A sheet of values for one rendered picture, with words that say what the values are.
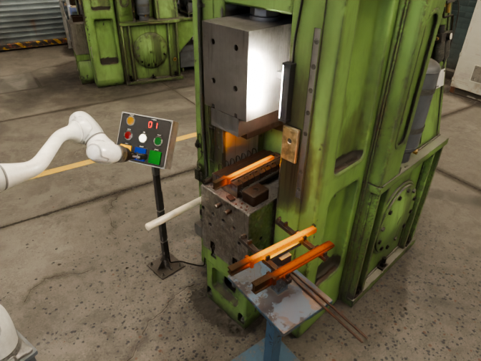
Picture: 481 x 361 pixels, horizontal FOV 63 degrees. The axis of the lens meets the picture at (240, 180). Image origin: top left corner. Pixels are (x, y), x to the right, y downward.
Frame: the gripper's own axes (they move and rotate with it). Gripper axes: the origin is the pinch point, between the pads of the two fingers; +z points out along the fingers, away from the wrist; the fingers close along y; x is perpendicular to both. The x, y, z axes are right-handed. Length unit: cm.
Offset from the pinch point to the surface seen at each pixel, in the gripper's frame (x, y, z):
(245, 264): -31, 77, -38
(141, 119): 19.8, -13.0, 13.1
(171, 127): 18.8, 6.7, 13.2
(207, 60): 51, 34, -15
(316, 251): -22, 102, -23
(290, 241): -21, 90, -20
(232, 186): -6, 50, 10
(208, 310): -93, 37, 53
